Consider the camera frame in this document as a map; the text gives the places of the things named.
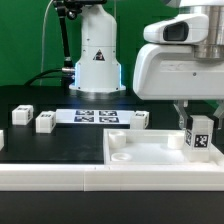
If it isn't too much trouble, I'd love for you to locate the white block at left edge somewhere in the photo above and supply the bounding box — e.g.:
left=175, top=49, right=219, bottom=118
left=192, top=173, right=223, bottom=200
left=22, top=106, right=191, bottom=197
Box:
left=0, top=130, right=4, bottom=151

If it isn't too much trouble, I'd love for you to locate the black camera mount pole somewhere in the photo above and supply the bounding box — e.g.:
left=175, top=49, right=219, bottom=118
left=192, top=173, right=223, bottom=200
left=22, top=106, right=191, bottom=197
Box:
left=53, top=0, right=107, bottom=67

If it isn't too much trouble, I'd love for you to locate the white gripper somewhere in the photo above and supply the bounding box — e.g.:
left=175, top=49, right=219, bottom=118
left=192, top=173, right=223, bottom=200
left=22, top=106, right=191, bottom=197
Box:
left=133, top=44, right=224, bottom=130

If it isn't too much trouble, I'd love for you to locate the white square tabletop part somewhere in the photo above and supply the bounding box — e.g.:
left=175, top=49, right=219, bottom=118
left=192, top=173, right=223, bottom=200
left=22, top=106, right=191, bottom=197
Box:
left=103, top=129, right=224, bottom=166

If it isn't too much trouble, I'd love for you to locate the white obstacle fence wall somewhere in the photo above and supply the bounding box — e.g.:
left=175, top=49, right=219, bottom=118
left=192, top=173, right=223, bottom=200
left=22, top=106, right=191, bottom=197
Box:
left=0, top=164, right=224, bottom=192

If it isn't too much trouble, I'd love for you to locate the white cable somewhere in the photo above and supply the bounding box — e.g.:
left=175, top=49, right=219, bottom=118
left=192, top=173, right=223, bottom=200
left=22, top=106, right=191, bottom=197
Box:
left=39, top=0, right=54, bottom=87

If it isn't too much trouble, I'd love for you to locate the white plate with fiducial tags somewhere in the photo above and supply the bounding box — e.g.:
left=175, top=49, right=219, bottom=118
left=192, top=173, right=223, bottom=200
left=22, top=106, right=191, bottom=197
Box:
left=56, top=109, right=134, bottom=125

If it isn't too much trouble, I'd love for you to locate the black cable bundle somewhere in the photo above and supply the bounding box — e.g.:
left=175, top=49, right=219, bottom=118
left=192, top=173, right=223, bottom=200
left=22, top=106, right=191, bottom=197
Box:
left=23, top=68, right=75, bottom=87

